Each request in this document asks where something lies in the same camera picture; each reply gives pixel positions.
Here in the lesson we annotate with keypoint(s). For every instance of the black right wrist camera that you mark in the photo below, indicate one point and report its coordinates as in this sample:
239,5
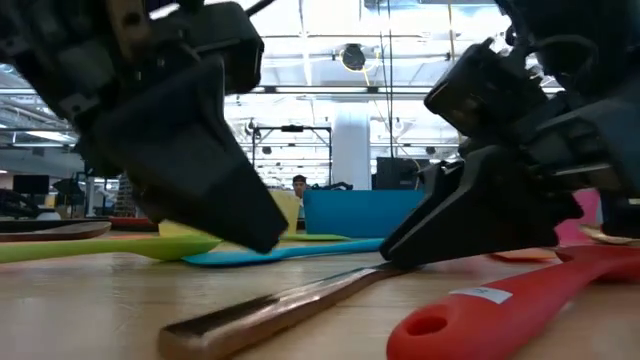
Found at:
480,90

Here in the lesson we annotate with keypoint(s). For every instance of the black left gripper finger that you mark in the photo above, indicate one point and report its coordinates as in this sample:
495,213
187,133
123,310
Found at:
190,165

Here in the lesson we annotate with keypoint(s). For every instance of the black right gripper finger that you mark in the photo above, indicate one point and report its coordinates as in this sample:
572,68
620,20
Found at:
490,210

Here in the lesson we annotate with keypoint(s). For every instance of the gold metal spoon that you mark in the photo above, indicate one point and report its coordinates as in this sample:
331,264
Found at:
610,236

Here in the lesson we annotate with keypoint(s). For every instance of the black metal frame rig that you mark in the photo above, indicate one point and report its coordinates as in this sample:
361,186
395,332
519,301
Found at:
292,128

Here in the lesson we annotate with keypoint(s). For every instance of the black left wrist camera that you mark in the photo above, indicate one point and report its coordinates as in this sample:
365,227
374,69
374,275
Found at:
225,45

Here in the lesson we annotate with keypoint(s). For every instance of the white square pillar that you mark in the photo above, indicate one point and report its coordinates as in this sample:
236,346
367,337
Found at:
351,150

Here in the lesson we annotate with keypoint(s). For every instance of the orange silicone spatula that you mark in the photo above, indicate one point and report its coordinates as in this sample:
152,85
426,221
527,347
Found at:
525,255

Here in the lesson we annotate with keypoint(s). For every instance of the blue silicone spoon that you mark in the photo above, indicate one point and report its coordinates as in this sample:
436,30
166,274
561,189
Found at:
240,257

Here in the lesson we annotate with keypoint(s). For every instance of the copper knife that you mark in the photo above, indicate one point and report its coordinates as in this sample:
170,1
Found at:
260,312

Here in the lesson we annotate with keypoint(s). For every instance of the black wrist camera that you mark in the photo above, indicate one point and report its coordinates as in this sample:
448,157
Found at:
480,90
225,45

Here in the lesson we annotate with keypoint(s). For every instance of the red silicone spoon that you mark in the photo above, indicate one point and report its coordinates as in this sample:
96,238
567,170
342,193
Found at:
500,320

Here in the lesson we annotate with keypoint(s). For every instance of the green silicone spatula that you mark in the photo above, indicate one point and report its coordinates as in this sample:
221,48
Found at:
315,237

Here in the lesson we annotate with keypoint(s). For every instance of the blue plastic bin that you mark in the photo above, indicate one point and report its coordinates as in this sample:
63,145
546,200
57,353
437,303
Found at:
360,212

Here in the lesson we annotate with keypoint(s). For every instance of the person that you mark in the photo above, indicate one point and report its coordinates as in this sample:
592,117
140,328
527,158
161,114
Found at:
299,186

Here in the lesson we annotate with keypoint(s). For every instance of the pink plastic bin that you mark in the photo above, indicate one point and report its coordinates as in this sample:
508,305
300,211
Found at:
590,202

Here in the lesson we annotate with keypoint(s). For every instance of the black monitor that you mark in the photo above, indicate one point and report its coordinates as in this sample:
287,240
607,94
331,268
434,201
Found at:
30,184
395,175

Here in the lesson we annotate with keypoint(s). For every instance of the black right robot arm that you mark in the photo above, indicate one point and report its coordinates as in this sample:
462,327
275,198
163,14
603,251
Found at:
575,30

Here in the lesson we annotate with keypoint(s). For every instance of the dark wooden spoon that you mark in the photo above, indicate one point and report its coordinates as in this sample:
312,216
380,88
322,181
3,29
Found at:
60,232

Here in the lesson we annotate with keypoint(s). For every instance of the yellow plastic bin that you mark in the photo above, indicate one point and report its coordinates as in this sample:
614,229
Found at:
287,210

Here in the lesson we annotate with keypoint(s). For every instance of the green silicone spoon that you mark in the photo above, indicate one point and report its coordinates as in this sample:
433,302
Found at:
150,247

